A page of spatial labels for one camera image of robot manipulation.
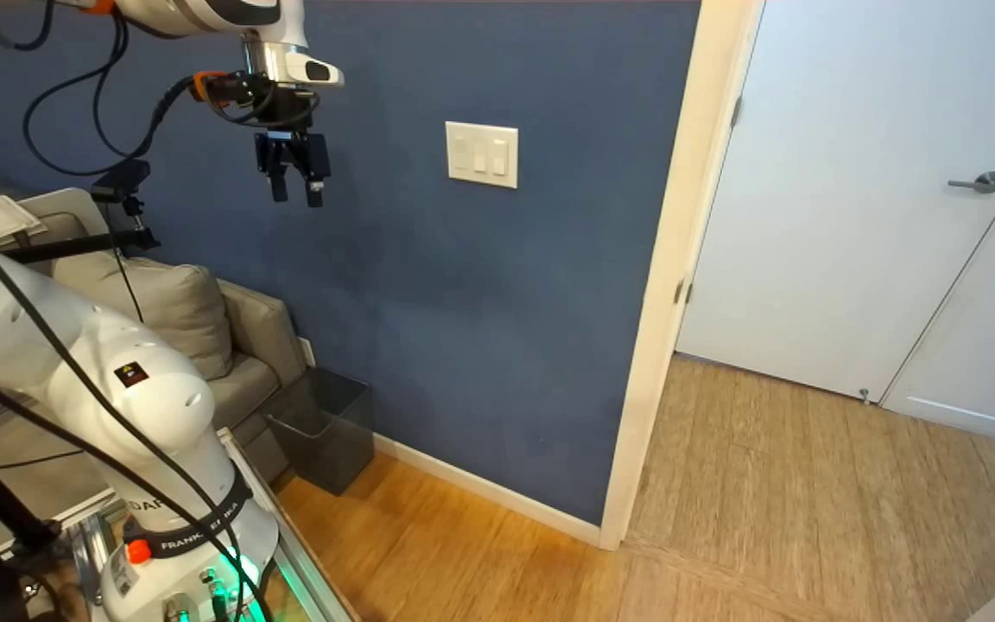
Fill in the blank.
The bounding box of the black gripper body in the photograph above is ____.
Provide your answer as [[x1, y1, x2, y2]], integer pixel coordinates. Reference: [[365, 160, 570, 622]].
[[251, 91, 331, 176]]

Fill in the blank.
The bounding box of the white triple wall switch plate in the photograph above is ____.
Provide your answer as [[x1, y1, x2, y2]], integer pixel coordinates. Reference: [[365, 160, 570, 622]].
[[446, 121, 518, 191]]

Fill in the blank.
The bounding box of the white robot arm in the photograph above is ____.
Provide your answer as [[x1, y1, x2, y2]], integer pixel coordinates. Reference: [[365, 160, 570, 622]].
[[0, 0, 342, 617]]

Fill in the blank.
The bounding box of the grey fabric sofa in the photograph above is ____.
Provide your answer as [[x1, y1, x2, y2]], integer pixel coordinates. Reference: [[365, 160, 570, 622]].
[[0, 187, 314, 555]]

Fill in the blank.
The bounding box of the dark grey trash bin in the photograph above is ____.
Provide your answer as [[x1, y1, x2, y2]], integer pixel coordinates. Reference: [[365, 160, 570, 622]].
[[264, 369, 373, 493]]

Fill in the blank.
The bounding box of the white door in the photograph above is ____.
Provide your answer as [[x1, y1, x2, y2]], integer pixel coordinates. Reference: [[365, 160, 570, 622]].
[[681, 0, 995, 398]]

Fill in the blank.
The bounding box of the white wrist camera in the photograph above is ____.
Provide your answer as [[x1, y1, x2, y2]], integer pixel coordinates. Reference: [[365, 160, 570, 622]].
[[244, 31, 346, 92]]

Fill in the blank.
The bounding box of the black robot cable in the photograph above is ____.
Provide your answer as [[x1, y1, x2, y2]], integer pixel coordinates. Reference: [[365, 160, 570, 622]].
[[0, 0, 225, 182]]

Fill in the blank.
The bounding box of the black camera on stand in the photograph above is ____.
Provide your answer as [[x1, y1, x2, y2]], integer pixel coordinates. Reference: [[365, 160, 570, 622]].
[[89, 160, 157, 254]]

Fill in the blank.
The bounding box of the white door frame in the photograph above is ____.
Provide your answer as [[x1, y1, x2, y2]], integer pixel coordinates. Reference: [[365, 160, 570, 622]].
[[595, 0, 767, 549]]

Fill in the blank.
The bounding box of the silver door lever handle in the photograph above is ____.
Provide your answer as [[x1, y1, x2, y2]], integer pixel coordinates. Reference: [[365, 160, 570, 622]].
[[947, 168, 995, 193]]

